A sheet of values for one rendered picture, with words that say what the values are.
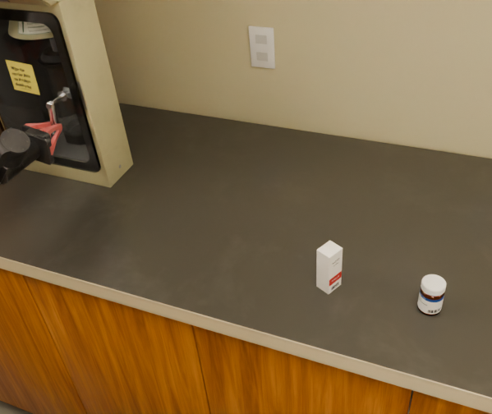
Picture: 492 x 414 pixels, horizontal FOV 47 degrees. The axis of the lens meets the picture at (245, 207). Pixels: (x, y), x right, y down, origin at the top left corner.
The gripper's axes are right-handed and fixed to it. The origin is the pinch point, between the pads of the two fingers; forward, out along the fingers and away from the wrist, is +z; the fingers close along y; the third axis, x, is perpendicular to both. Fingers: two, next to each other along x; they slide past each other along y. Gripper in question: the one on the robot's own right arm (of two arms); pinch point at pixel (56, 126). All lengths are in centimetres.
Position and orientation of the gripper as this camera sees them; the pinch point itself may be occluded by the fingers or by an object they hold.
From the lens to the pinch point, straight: 137.2
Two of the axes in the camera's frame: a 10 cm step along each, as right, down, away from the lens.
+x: -0.8, 7.5, 6.6
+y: -9.2, -3.1, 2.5
